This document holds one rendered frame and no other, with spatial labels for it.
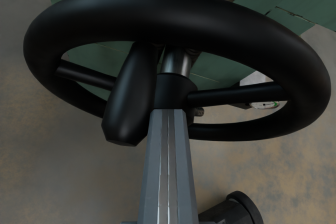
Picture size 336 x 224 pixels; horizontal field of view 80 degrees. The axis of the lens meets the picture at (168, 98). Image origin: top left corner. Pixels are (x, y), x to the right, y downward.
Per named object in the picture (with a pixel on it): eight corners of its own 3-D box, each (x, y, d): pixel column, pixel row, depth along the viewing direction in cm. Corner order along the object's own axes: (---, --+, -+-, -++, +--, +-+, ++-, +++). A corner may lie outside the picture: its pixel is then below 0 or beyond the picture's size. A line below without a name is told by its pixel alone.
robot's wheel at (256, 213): (230, 183, 104) (235, 217, 107) (222, 186, 102) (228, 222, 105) (261, 203, 85) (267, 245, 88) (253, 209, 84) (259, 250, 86)
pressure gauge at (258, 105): (239, 107, 50) (262, 97, 43) (239, 93, 52) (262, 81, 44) (260, 113, 52) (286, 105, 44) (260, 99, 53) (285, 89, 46)
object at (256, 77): (221, 104, 57) (239, 95, 50) (224, 66, 62) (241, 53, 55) (247, 111, 59) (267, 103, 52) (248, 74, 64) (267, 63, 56)
